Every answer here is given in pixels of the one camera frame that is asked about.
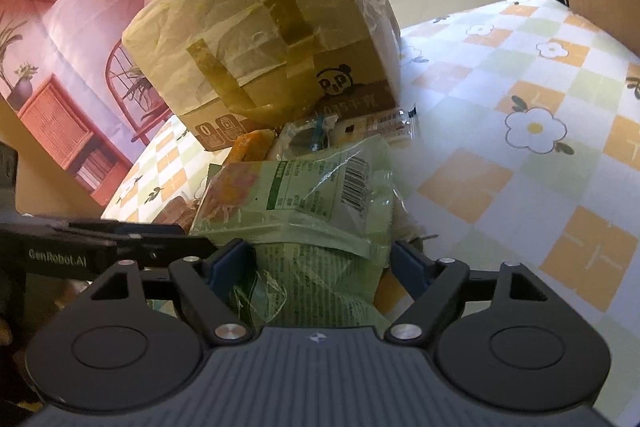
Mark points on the cardboard box with plastic liner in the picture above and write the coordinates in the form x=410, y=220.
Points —
x=250, y=32

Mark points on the orange snack packet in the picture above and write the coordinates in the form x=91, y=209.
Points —
x=250, y=146

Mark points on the small clear snack packet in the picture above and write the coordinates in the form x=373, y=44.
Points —
x=392, y=123

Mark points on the floral checked tablecloth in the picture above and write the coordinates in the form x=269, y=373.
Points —
x=500, y=182

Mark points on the green snack packet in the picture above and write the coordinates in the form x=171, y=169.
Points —
x=300, y=207

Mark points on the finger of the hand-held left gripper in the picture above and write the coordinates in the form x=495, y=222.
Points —
x=170, y=249
x=150, y=231

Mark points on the brown snack packet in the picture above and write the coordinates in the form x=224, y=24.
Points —
x=175, y=209

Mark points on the clear packet with teal print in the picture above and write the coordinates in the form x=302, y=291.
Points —
x=302, y=134

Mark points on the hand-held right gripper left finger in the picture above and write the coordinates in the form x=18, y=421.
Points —
x=234, y=264

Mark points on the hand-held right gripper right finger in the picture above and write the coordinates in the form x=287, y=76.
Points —
x=406, y=268

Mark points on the printed backdrop cloth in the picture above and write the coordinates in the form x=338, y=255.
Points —
x=75, y=32

